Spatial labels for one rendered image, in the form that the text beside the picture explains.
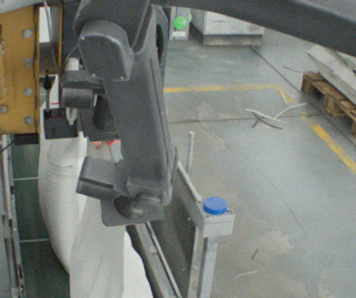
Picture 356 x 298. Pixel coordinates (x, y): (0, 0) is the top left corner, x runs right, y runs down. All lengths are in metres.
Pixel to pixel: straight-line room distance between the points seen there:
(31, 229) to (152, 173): 1.46
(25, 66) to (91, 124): 0.24
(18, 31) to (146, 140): 0.69
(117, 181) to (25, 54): 0.56
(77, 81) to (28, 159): 1.53
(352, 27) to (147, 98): 0.24
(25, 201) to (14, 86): 1.04
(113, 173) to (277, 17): 0.47
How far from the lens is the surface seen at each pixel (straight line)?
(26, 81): 1.39
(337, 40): 0.51
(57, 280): 1.99
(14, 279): 1.85
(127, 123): 0.69
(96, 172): 0.89
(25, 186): 2.47
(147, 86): 0.62
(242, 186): 3.27
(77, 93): 1.15
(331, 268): 2.80
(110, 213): 1.01
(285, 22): 0.50
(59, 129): 1.44
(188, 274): 1.91
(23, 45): 1.36
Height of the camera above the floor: 1.69
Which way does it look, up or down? 28 degrees down
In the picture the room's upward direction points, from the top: 5 degrees clockwise
